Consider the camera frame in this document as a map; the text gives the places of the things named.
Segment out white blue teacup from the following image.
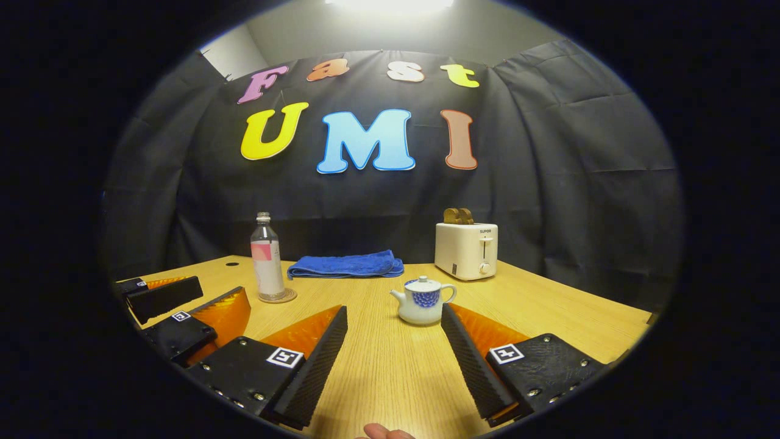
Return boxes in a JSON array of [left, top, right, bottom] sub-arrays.
[[389, 276, 458, 326]]

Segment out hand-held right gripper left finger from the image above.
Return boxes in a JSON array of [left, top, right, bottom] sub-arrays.
[[185, 304, 350, 431]]

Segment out white toaster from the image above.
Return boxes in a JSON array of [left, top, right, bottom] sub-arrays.
[[434, 222, 500, 282]]

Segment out clear plastic water bottle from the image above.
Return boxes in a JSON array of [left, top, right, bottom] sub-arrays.
[[250, 211, 286, 302]]

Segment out blue folded towel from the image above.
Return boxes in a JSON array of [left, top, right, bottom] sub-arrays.
[[286, 249, 405, 281]]

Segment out black backdrop cloth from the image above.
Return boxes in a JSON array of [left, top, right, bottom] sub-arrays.
[[99, 39, 684, 313]]

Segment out ceiling light panel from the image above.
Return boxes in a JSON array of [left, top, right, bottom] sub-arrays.
[[325, 0, 455, 16]]

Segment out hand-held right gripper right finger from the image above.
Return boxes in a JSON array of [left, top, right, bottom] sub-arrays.
[[439, 302, 611, 428]]

